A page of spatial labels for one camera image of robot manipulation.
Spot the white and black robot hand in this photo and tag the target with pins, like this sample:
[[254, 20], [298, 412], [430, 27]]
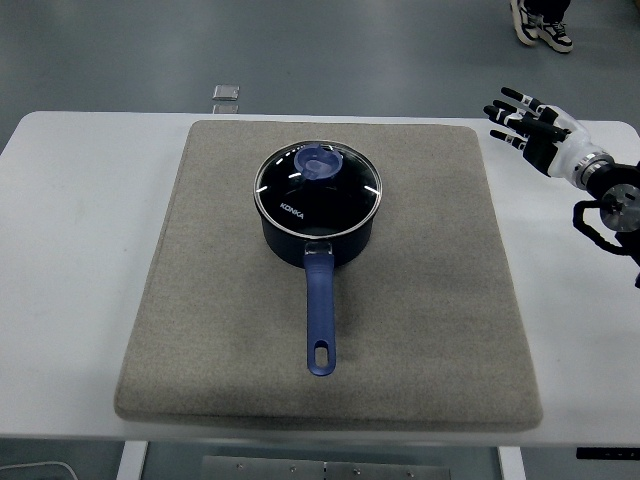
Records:
[[562, 145]]

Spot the glass pot lid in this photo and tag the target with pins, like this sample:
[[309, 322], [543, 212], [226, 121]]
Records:
[[300, 210]]

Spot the person's leg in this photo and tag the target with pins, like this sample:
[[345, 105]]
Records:
[[526, 25], [557, 37]]

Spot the black table control panel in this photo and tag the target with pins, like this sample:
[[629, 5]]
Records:
[[607, 453]]

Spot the white table leg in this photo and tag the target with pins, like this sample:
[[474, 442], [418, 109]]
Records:
[[132, 462], [512, 465]]

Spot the metal floor socket plate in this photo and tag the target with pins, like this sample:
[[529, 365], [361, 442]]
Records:
[[226, 93], [225, 109]]

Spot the beige fabric mat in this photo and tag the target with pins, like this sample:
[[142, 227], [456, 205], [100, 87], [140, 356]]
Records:
[[200, 300]]

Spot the grey metal plate with screws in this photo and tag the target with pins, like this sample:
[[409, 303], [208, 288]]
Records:
[[250, 470]]

